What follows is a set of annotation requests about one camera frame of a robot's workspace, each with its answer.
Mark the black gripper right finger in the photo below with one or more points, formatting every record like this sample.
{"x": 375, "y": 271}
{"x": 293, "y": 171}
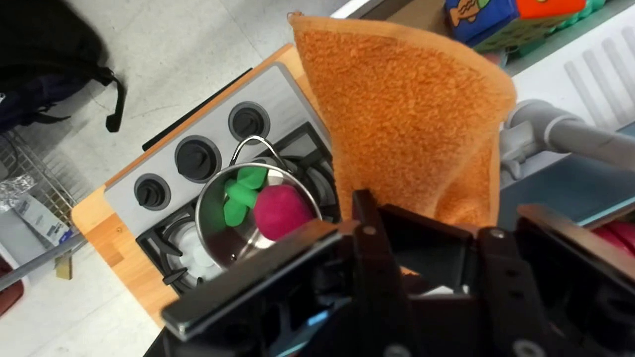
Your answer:
{"x": 527, "y": 298}

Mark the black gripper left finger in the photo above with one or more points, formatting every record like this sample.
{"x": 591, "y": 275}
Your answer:
{"x": 379, "y": 284}

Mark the orange terry towel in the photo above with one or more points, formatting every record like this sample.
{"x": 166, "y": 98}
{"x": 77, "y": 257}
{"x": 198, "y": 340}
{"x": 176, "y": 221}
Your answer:
{"x": 396, "y": 120}

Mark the white toy sink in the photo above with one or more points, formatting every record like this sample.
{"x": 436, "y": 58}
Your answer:
{"x": 595, "y": 72}

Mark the red toy in planter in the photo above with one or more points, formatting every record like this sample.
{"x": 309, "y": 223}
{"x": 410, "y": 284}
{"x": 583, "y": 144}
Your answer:
{"x": 617, "y": 237}

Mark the magenta toy ball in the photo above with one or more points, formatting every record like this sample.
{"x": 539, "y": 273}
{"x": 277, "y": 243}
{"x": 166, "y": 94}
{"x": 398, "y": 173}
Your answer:
{"x": 279, "y": 211}

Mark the green toy vegetable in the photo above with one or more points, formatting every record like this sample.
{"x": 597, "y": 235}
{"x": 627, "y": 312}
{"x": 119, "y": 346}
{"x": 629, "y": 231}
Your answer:
{"x": 238, "y": 199}

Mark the grey toy faucet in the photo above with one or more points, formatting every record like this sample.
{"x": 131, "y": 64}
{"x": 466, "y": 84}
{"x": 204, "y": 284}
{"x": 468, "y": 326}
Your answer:
{"x": 581, "y": 136}

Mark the steel toy pot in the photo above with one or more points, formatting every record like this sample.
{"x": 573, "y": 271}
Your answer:
{"x": 210, "y": 221}

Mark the black stove knob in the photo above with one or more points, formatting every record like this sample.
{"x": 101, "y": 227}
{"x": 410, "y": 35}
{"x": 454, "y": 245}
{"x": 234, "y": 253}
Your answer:
{"x": 196, "y": 160}
{"x": 150, "y": 191}
{"x": 248, "y": 122}

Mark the grey toy stove top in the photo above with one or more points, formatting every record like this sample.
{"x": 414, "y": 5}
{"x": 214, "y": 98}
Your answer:
{"x": 277, "y": 100}

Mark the black stove grate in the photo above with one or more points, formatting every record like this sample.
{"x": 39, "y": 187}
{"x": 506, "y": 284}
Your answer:
{"x": 154, "y": 247}

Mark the toy kitchen counter unit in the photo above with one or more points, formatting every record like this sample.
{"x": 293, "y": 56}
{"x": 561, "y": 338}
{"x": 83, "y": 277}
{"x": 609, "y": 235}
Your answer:
{"x": 111, "y": 245}

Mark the colourful soft cube toy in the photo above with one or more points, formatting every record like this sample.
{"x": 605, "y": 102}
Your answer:
{"x": 488, "y": 21}

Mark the grey tube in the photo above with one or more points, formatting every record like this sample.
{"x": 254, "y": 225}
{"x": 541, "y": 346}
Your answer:
{"x": 39, "y": 261}

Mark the clear plastic bottle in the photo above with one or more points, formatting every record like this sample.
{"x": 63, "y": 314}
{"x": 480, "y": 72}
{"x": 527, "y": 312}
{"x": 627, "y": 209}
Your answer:
{"x": 35, "y": 215}

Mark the black backpack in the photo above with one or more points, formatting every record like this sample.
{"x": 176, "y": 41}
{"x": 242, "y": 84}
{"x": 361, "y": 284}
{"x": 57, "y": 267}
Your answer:
{"x": 45, "y": 41}

